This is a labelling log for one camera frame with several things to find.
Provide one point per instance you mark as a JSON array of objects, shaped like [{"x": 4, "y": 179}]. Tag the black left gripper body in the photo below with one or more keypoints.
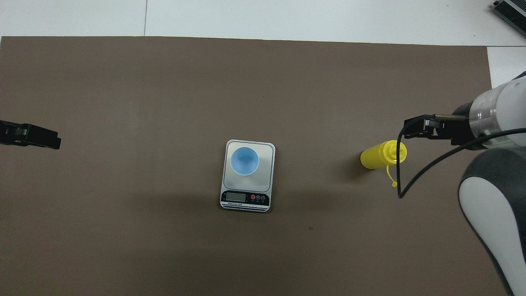
[{"x": 37, "y": 136}]

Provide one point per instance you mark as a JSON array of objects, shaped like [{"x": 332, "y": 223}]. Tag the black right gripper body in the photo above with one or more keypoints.
[{"x": 462, "y": 129}]

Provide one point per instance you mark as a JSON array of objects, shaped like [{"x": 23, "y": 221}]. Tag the yellow squeeze bottle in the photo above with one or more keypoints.
[{"x": 374, "y": 158}]

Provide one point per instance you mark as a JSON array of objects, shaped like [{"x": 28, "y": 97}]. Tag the blue plastic cup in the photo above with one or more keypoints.
[{"x": 244, "y": 161}]

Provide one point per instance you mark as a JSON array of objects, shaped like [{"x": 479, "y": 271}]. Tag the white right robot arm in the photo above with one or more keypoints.
[{"x": 493, "y": 213}]

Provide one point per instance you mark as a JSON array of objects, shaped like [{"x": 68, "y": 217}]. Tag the silver digital kitchen scale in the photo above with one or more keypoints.
[{"x": 246, "y": 197}]

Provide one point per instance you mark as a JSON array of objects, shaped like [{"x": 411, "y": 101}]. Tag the brown paper mat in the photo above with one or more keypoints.
[{"x": 123, "y": 82}]

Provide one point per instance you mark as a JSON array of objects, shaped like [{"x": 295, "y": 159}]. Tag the grey ribbed metal device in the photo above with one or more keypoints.
[{"x": 513, "y": 12}]

